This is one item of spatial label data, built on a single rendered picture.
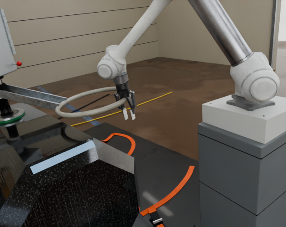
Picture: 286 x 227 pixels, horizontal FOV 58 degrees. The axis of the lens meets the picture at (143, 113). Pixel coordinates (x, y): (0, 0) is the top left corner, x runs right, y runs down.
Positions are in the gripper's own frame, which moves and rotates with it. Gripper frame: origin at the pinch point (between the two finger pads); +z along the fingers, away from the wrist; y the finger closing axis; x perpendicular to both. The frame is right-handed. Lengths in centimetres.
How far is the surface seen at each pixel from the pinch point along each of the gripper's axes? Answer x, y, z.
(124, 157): 15.9, 0.1, 20.4
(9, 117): 21, 78, -9
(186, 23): -577, 118, -9
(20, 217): 72, 22, 17
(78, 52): -419, 363, 3
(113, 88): -21.7, 20.6, -10.3
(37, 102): 14, 55, -16
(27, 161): 57, 24, -2
